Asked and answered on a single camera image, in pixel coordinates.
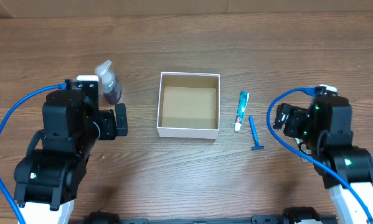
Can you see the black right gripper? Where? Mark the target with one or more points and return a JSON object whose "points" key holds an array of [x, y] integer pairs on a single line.
{"points": [[296, 119]]}

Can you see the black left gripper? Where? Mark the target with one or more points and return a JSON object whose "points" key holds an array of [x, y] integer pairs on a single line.
{"points": [[105, 117]]}

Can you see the clear pump bottle dark liquid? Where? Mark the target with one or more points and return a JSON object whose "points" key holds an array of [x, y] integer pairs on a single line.
{"points": [[110, 84]]}

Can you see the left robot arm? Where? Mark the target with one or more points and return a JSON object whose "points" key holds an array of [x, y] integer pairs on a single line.
{"points": [[47, 179]]}

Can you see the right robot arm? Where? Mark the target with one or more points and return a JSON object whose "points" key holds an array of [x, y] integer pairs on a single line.
{"points": [[322, 135]]}

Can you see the green toothbrush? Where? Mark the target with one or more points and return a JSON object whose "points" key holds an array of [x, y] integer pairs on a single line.
{"points": [[300, 143]]}

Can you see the teal toothpaste tube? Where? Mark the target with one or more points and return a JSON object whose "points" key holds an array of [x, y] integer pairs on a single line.
{"points": [[242, 106]]}

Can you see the blue disposable razor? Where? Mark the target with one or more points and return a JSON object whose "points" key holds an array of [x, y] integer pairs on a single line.
{"points": [[257, 145]]}

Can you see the white cardboard box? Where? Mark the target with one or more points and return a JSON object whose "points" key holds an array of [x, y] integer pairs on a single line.
{"points": [[189, 105]]}

